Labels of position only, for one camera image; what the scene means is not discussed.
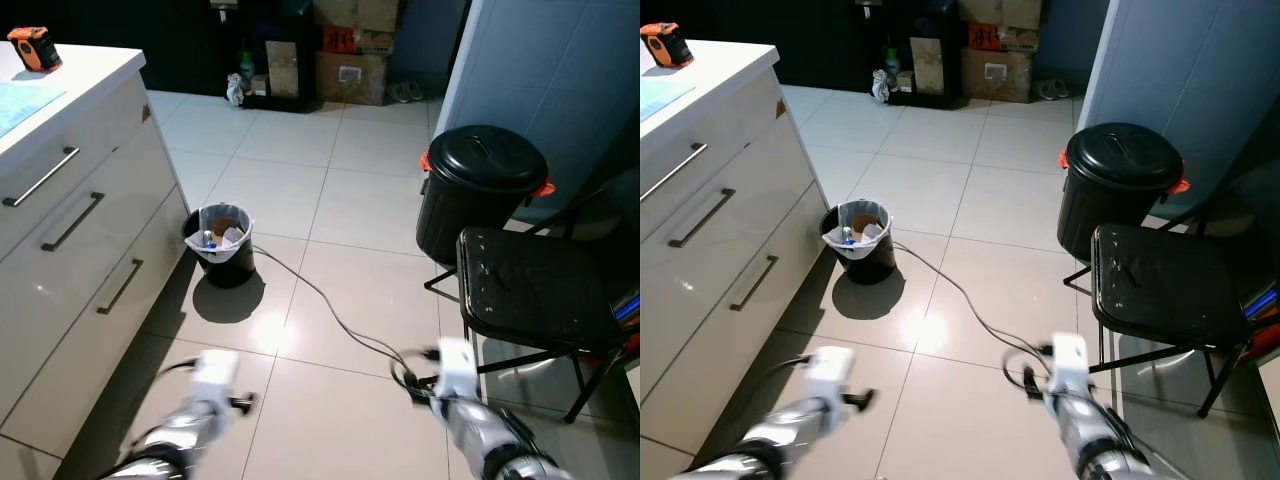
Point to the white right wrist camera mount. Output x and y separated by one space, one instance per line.
457 365
1068 358

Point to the large black lidded bin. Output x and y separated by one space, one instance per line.
470 200
1105 200

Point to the blue grey door panel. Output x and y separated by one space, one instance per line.
1180 70
540 80

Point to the light blue mat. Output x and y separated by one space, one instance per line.
20 105
655 100

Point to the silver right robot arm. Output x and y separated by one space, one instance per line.
1100 440
490 440

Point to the cardboard box orange print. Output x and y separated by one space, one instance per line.
358 40
1003 38

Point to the small black waste bin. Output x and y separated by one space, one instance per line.
225 268
865 265

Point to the black shelf unit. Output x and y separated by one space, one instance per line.
310 60
953 58

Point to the black folding chair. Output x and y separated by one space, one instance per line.
530 290
1165 285

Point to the orange black tape measure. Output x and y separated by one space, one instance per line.
668 46
35 50

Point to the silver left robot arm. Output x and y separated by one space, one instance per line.
175 440
790 440

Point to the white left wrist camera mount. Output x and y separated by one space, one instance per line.
830 372
215 375

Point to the brown cardboard box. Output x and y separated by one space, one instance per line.
355 12
1000 12
998 76
350 80

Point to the white drawer cabinet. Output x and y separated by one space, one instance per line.
100 200
740 200

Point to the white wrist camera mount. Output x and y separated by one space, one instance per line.
1068 358
830 372
215 375
457 365

